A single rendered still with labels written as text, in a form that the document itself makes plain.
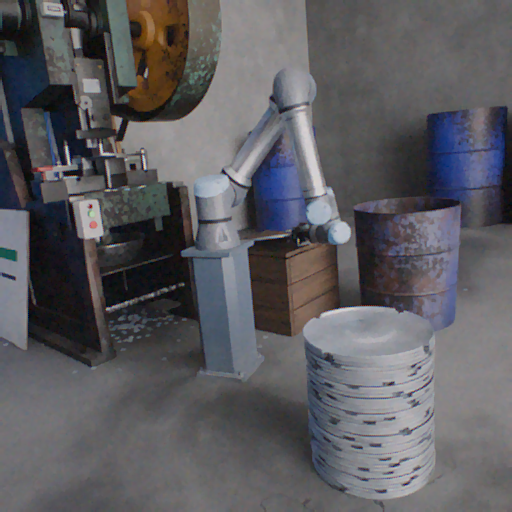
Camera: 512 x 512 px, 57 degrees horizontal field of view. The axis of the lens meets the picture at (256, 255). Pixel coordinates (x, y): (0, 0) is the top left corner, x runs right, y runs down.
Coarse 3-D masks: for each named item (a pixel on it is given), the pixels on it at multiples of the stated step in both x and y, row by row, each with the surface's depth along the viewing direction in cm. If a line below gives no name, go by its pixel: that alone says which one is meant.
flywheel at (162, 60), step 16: (128, 0) 222; (144, 0) 214; (160, 0) 207; (176, 0) 201; (128, 16) 224; (144, 16) 212; (160, 16) 210; (176, 16) 203; (144, 32) 214; (160, 32) 212; (176, 32) 205; (144, 48) 219; (160, 48) 215; (176, 48) 208; (160, 64) 217; (176, 64) 205; (144, 80) 228; (160, 80) 220; (176, 80) 207; (144, 96) 228; (160, 96) 217
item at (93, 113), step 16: (80, 64) 190; (96, 64) 195; (80, 80) 190; (96, 80) 195; (80, 96) 191; (96, 96) 196; (64, 112) 198; (80, 112) 191; (96, 112) 193; (80, 128) 193; (96, 128) 197; (112, 128) 203
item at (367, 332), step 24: (336, 312) 121; (360, 312) 120; (384, 312) 118; (408, 312) 115; (312, 336) 108; (336, 336) 107; (360, 336) 104; (384, 336) 103; (408, 336) 103; (432, 336) 101
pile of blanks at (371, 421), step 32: (320, 352) 100; (416, 352) 96; (320, 384) 103; (352, 384) 97; (384, 384) 96; (416, 384) 98; (320, 416) 105; (352, 416) 99; (384, 416) 97; (416, 416) 99; (320, 448) 108; (352, 448) 101; (384, 448) 99; (416, 448) 101; (352, 480) 103; (384, 480) 100; (416, 480) 102
